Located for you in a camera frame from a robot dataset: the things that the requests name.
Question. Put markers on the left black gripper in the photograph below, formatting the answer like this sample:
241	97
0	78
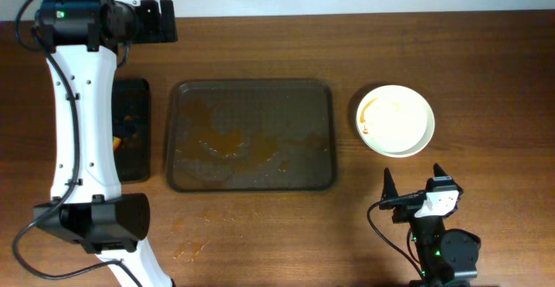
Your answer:
156	22

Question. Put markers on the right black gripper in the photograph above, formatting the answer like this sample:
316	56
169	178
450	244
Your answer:
408	210

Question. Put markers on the cream white plate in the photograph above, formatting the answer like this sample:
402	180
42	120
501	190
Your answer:
394	121

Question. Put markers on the orange green sponge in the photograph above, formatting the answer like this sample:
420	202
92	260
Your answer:
116	143

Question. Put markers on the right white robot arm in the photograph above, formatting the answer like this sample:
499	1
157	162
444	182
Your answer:
443	257

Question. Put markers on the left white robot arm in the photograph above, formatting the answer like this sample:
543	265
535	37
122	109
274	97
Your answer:
86	206

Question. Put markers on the black rectangular tray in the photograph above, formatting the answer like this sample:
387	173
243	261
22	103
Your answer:
131	111

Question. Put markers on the brown serving tray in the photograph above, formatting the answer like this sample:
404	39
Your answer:
262	135

